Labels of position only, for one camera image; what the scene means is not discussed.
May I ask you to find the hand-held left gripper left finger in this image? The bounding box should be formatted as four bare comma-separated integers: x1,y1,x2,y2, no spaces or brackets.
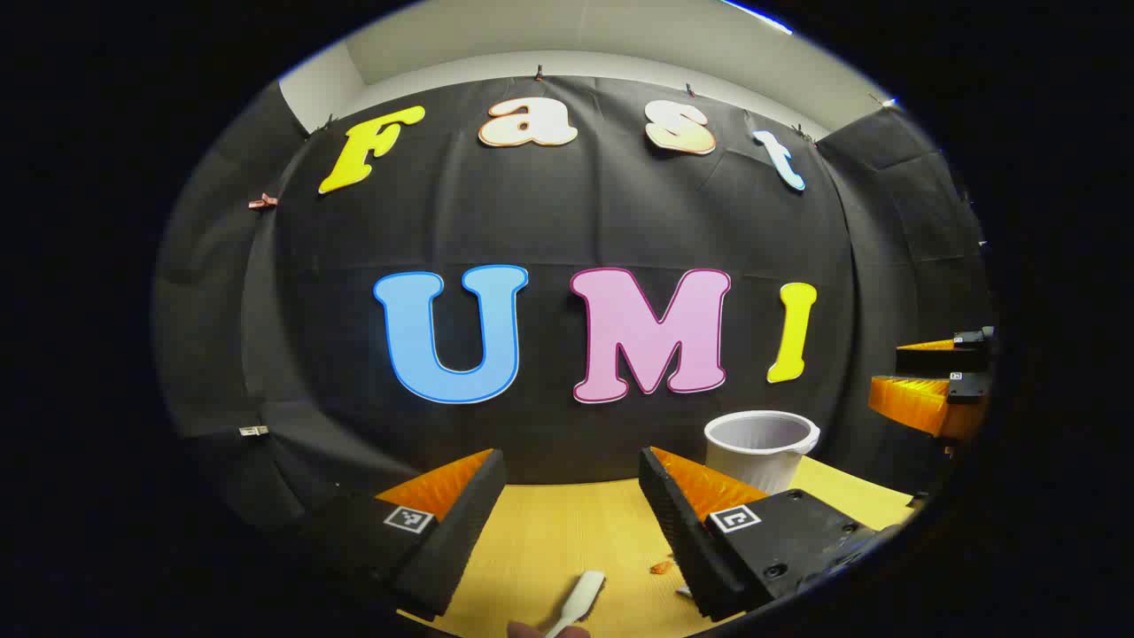
297,448,509,621

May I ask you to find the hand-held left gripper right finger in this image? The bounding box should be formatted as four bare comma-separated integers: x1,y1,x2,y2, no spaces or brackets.
638,446,905,623

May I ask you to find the white ribbed garbage bin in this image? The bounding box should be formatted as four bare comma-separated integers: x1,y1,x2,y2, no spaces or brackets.
704,409,821,495

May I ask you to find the wooden desktop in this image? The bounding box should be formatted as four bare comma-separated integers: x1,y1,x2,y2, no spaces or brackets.
399,456,918,638

